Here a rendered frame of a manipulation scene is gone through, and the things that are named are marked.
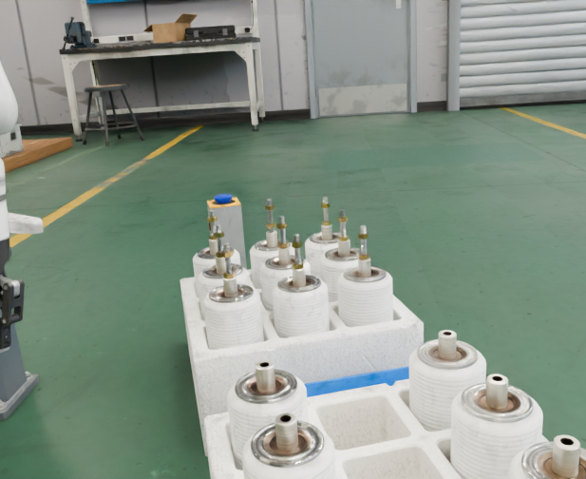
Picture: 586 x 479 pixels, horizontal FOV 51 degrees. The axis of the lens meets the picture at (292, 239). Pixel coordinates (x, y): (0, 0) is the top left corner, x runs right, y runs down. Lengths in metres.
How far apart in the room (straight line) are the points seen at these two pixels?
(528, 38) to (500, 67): 0.34
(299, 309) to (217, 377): 0.17
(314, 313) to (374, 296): 0.11
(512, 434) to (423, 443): 0.13
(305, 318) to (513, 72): 5.29
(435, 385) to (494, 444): 0.12
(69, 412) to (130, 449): 0.19
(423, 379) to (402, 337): 0.28
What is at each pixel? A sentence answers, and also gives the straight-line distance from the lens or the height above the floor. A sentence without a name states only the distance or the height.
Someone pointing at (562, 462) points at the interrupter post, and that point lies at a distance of 0.64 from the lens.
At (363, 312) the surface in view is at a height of 0.20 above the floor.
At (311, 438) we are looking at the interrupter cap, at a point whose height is 0.25.
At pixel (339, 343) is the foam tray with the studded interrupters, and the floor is 0.17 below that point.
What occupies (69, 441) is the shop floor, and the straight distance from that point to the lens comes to 1.22.
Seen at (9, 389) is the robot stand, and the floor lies 0.04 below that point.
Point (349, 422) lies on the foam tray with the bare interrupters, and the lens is 0.88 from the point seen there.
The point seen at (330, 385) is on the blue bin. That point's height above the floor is 0.11.
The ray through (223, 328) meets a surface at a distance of 1.02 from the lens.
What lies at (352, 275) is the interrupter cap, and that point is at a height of 0.25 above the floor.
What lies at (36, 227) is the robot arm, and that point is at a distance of 0.92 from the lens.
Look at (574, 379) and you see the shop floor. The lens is 1.32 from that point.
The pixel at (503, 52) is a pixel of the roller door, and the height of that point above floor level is 0.49.
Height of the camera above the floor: 0.64
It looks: 17 degrees down
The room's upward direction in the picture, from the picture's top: 4 degrees counter-clockwise
